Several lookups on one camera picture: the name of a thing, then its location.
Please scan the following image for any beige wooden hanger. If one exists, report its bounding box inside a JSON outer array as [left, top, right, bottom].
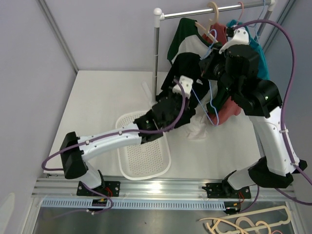
[[195, 1, 219, 42]]

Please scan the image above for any pink wire hanger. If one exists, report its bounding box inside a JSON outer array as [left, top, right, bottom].
[[236, 1, 244, 25]]

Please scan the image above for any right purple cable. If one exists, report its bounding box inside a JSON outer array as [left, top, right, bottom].
[[233, 19, 312, 203]]

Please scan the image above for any beige hangers pile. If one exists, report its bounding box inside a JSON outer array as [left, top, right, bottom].
[[200, 205, 292, 234]]

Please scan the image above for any teal t shirt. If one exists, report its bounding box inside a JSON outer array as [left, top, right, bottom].
[[225, 19, 271, 80]]

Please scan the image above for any salmon pink shirt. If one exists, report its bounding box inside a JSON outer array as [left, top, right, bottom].
[[210, 23, 241, 125]]

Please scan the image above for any white slotted cable duct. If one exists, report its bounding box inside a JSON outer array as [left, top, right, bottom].
[[41, 198, 226, 211]]

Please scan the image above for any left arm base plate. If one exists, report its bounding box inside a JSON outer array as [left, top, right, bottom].
[[77, 181, 120, 197]]

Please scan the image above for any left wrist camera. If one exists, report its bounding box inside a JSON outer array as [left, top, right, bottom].
[[172, 76, 194, 99]]

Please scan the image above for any metal clothes rack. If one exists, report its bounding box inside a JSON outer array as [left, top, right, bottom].
[[142, 0, 277, 105]]

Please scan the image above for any black t shirt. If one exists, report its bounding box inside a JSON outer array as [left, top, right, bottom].
[[152, 52, 210, 128]]

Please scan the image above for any white perforated basket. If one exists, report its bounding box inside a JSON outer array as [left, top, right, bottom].
[[115, 112, 172, 181]]

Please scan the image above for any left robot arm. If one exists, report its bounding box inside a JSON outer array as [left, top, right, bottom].
[[60, 91, 194, 195]]

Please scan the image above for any white t shirt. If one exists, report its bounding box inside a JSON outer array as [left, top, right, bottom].
[[185, 115, 208, 140]]

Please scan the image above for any aluminium mounting rail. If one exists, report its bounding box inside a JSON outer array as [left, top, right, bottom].
[[31, 173, 297, 203]]

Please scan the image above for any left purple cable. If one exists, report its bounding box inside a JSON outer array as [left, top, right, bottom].
[[41, 78, 190, 171]]

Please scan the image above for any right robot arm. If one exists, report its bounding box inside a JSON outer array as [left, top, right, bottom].
[[199, 44, 307, 197]]

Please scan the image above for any green and grey shirt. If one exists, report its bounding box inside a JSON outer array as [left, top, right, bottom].
[[167, 17, 234, 113]]

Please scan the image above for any blue wire hanger right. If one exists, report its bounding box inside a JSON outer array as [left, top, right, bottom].
[[251, 0, 267, 43]]

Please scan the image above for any purple cable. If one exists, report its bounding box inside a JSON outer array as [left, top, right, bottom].
[[41, 78, 190, 171], [233, 19, 312, 203]]

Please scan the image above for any light blue wire hanger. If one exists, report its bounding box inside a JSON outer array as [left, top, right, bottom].
[[192, 29, 219, 126]]

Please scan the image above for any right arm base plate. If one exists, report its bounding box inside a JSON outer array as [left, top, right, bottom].
[[202, 182, 251, 199]]

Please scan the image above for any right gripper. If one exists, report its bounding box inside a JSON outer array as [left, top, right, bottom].
[[199, 44, 238, 98]]

